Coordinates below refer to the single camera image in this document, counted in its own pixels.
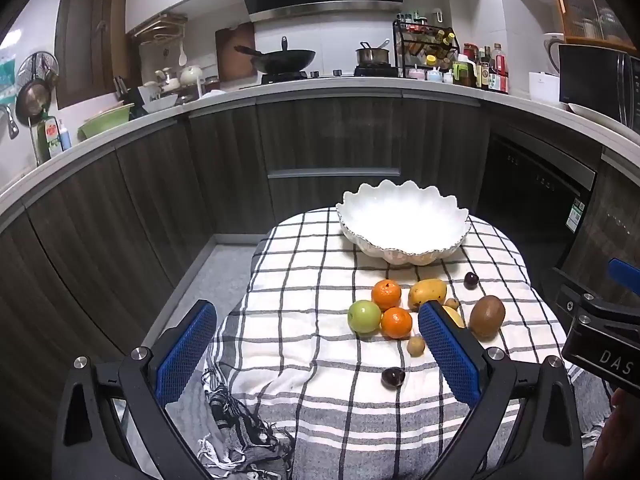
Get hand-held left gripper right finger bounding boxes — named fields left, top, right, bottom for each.
left=417, top=301, right=586, bottom=480

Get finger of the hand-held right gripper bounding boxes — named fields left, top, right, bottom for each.
left=607, top=257, right=640, bottom=289
left=551, top=266, right=610, bottom=322

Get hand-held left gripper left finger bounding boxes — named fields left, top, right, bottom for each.
left=52, top=299, right=218, bottom=480

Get brown kiwi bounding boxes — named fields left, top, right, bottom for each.
left=468, top=295, right=506, bottom=338

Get green apple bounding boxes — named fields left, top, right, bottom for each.
left=347, top=300, right=383, bottom=334

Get white scalloped bowl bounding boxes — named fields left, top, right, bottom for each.
left=335, top=179, right=472, bottom=267

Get person's right hand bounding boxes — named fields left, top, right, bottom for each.
left=590, top=387, right=640, bottom=480

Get orange tangerine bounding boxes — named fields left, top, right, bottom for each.
left=380, top=306, right=414, bottom=339
left=371, top=279, right=402, bottom=311

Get yellow mango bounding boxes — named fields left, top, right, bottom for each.
left=408, top=279, right=447, bottom=311

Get black built-in dishwasher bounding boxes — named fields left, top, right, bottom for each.
left=475, top=132, right=598, bottom=281

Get black white checked cloth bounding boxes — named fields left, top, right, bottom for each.
left=165, top=206, right=608, bottom=480

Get white plate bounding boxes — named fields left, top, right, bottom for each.
left=567, top=102, right=640, bottom=136

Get dark wood base cabinets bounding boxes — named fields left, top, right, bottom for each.
left=0, top=95, right=640, bottom=411

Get black microwave oven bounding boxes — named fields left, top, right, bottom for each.
left=557, top=44, right=640, bottom=131

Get row of condiment bottles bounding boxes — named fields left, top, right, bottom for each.
left=452, top=42, right=511, bottom=95

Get green basin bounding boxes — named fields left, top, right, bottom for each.
left=77, top=102, right=136, bottom=141

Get large white mixing bowl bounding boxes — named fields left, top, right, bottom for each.
left=139, top=85, right=180, bottom=112

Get green dish soap bottle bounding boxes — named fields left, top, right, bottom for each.
left=39, top=112, right=63, bottom=161

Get black knife block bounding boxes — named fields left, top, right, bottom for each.
left=114, top=76, right=146, bottom=113

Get steel faucet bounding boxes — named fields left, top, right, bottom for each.
left=0, top=105, right=20, bottom=141

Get hanging frying pan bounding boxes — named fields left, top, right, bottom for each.
left=15, top=77, right=51, bottom=126

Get brown cutting board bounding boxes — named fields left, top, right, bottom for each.
left=215, top=22, right=257, bottom=82

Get black gas stove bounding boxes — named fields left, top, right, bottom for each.
left=240, top=62, right=401, bottom=90

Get steel saucepan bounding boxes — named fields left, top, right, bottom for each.
left=355, top=39, right=391, bottom=66

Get black wok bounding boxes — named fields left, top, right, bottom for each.
left=234, top=36, right=317, bottom=75

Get glass door wall cabinet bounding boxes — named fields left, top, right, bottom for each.
left=550, top=0, right=636, bottom=43

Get black wire spice rack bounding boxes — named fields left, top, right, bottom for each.
left=392, top=19, right=461, bottom=78

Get round wire rack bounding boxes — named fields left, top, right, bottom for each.
left=15, top=51, right=61, bottom=91

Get wooden wall shelf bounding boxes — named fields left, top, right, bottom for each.
left=131, top=12, right=188, bottom=43

